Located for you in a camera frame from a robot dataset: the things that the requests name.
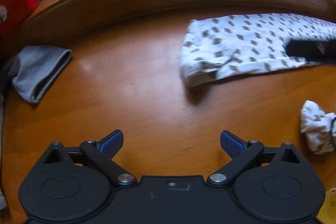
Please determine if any white patterned garment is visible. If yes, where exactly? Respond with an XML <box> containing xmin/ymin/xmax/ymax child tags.
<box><xmin>179</xmin><ymin>12</ymin><xmax>336</xmax><ymax>155</ymax></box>

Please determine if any grey folded cloth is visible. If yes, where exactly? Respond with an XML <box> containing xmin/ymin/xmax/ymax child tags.
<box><xmin>3</xmin><ymin>46</ymin><xmax>72</xmax><ymax>103</ymax></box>

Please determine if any yellow cloth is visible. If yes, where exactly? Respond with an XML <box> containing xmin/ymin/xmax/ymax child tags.
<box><xmin>317</xmin><ymin>188</ymin><xmax>336</xmax><ymax>224</ymax></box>

